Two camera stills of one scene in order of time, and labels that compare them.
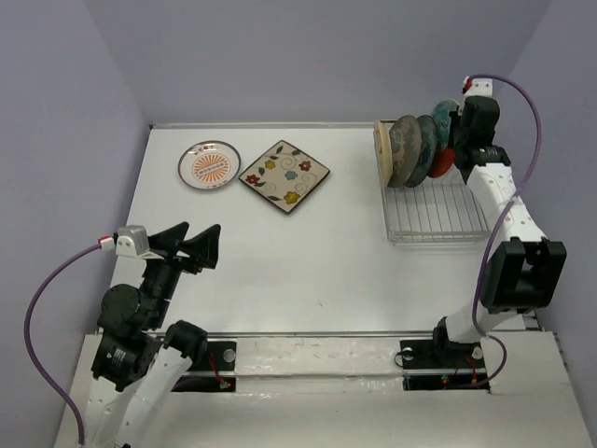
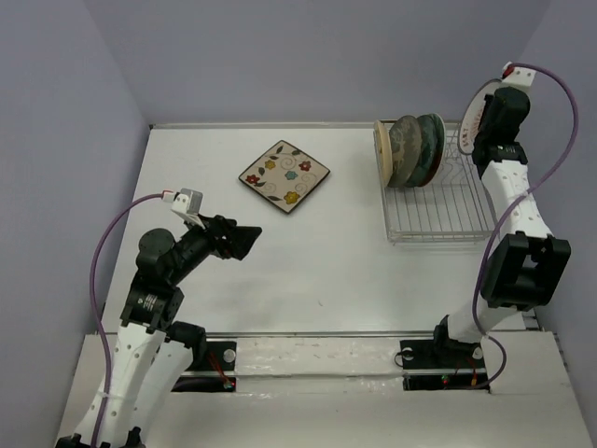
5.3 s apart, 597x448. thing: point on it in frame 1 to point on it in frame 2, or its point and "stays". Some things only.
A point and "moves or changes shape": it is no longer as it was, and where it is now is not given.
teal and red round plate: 445,150 moves or changes shape
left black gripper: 204,246 to 239,239
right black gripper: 458,115 to 492,99
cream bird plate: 383,151 stays
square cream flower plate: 284,175 stays
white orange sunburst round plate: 209,164 moves or changes shape
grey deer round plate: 405,135 stays
